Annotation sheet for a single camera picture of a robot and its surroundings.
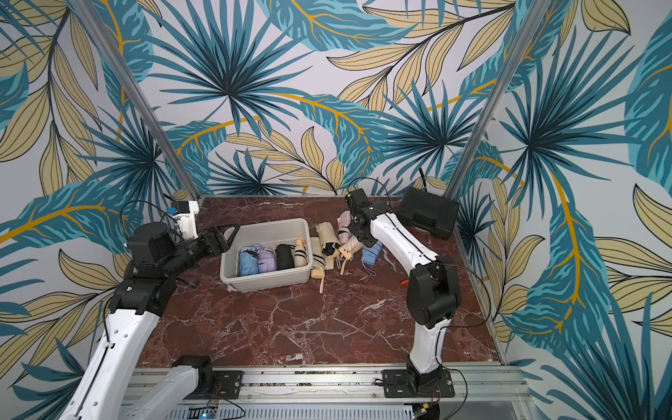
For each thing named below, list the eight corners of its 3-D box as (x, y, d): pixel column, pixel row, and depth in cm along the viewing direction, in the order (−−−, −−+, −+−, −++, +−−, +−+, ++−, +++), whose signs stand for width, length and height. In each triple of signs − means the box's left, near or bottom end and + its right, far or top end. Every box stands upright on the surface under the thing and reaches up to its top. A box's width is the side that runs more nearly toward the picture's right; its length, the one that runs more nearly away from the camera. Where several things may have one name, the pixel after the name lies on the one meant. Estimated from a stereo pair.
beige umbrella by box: (324, 257, 100) (324, 252, 97) (312, 228, 108) (312, 223, 105) (342, 252, 101) (342, 247, 99) (329, 223, 110) (329, 218, 107)
